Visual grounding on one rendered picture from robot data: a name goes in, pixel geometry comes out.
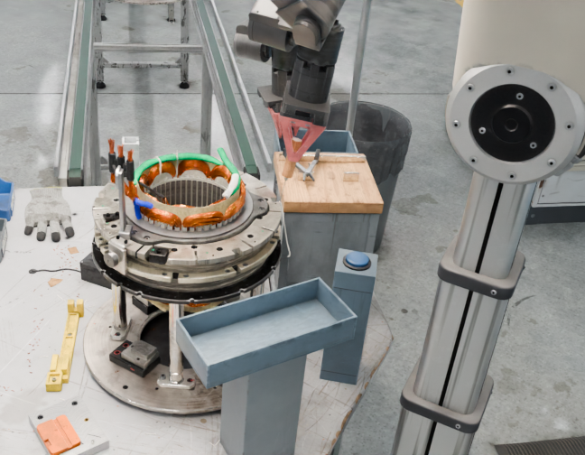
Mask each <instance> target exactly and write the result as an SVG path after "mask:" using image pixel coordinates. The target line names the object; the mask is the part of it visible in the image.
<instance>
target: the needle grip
mask: <svg viewBox="0 0 585 455"><path fill-rule="evenodd" d="M301 145H302V140H301V139H299V138H296V137H293V138H292V148H293V151H294V152H297V151H298V150H299V148H300V147H301ZM295 165H296V162H291V161H288V158H287V156H286V160H285V164H284V167H283V173H282V176H283V177H285V178H292V177H293V172H294V168H295Z"/></svg>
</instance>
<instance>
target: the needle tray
mask: <svg viewBox="0 0 585 455"><path fill-rule="evenodd" d="M357 319H358V316H357V315H356V314H355V313H354V312H353V311H352V310H351V309H350V308H349V307H348V306H347V305H346V304H345V303H344V302H343V301H342V300H341V299H340V298H339V297H338V295H337V294H335V293H334V292H333V291H332V290H331V289H330V288H329V286H328V285H327V284H325V283H324V282H323V281H322V280H321V278H320V277H318V278H315V279H311V280H309V281H305V282H302V283H297V284H294V285H290V286H287V287H284V288H281V289H278V290H274V291H271V292H266V293H262V294H259V295H257V296H253V297H250V298H246V299H244V300H240V301H237V302H231V303H229V304H225V305H222V306H218V307H216V308H213V309H209V310H206V311H201V312H197V313H194V314H191V315H188V316H185V317H181V318H179V319H176V343H177V344H178V346H179V347H180V349H181V351H182V352H183V354H184V356H185V357H186V358H187V359H188V361H189V362H190V364H191V366H192V367H193V369H194V370H195V372H196V374H197V375H198V377H199V378H200V380H201V382H202V383H203V385H204V386H205V387H206V388H207V389H209V388H211V387H214V386H217V385H221V384H223V386H222V405H221V424H220V443H221V445H222V446H223V448H224V450H225V451H226V453H227V455H294V451H295V443H296V436H297V429H298V421H299V415H300V408H301V400H302V387H303V380H304V373H305V366H306V358H307V355H308V354H310V353H313V352H316V351H319V350H321V349H324V348H328V347H331V346H334V345H337V344H339V343H342V342H344V341H347V340H350V339H353V338H354V336H355V330H356V325H357Z"/></svg>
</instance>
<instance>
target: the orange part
mask: <svg viewBox="0 0 585 455"><path fill-rule="evenodd" d="M37 432H38V433H39V435H40V437H41V438H42V441H43V443H44V444H45V446H46V448H47V450H48V452H49V453H50V454H51V455H60V454H62V453H63V452H66V451H68V450H71V449H74V448H76V447H78V446H80V444H81V443H80V438H79V436H78V435H77V433H76V432H75V430H74V428H73V427H72V425H71V423H70V421H69V420H68V418H67V416H66V415H64V414H63V415H60V416H58V417H56V419H54V420H52V419H50V420H49V421H46V422H43V423H40V424H38V425H37Z"/></svg>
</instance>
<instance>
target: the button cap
mask: <svg viewBox="0 0 585 455"><path fill-rule="evenodd" d="M346 262H347V263H348V264H349V265H351V266H354V267H365V266H367V265H368V262H369V258H368V256H367V255H366V254H364V253H362V252H358V251H353V252H350V253H348V254H347V256H346Z"/></svg>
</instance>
